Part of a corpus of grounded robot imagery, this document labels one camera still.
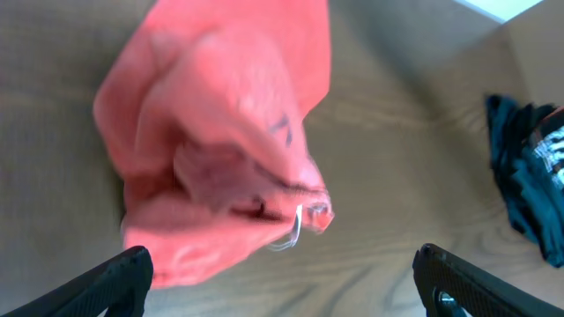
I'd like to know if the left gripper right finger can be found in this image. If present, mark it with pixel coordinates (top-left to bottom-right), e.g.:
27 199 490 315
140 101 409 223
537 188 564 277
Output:
412 244 563 317

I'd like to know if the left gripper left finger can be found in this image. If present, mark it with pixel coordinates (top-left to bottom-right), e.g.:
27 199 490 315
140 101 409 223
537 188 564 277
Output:
3 246 153 317

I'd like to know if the red t-shirt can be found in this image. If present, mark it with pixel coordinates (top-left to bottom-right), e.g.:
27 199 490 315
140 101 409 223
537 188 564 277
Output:
93 0 334 289

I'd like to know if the navy blue t-shirt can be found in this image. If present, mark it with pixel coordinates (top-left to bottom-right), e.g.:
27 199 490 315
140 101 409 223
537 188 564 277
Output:
485 95 563 268

